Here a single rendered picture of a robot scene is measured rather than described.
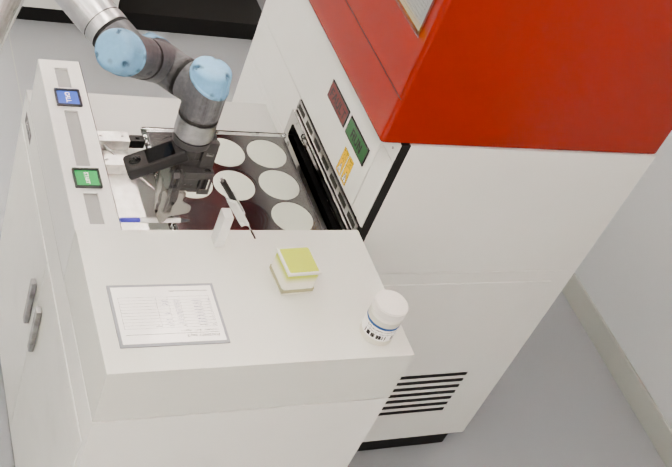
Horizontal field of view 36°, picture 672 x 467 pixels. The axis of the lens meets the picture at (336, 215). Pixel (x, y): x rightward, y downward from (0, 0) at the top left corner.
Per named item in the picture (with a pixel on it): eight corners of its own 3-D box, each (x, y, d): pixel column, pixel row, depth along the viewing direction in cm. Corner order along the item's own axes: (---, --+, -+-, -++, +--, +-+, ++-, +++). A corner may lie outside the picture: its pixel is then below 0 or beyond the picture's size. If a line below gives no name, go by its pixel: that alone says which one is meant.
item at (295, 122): (287, 137, 267) (298, 108, 261) (341, 263, 239) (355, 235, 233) (281, 136, 266) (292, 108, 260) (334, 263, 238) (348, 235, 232)
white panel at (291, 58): (254, 58, 292) (297, -66, 267) (347, 274, 241) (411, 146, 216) (244, 57, 291) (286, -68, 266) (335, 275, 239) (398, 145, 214)
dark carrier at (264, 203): (282, 138, 258) (283, 137, 257) (325, 239, 236) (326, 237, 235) (147, 133, 242) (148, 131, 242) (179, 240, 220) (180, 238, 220)
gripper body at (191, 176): (207, 198, 198) (223, 149, 191) (163, 197, 194) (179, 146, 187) (197, 172, 203) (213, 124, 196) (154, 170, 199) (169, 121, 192)
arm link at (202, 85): (207, 46, 187) (244, 71, 185) (192, 96, 193) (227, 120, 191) (180, 58, 181) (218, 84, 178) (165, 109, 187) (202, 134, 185)
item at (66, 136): (69, 107, 251) (78, 60, 242) (109, 278, 216) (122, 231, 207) (29, 105, 247) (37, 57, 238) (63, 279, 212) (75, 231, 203)
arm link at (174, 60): (131, 22, 182) (178, 54, 179) (160, 32, 193) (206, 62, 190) (109, 61, 183) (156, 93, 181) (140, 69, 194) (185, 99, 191)
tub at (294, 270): (299, 267, 216) (309, 245, 212) (312, 294, 211) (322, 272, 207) (266, 269, 212) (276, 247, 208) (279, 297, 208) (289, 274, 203)
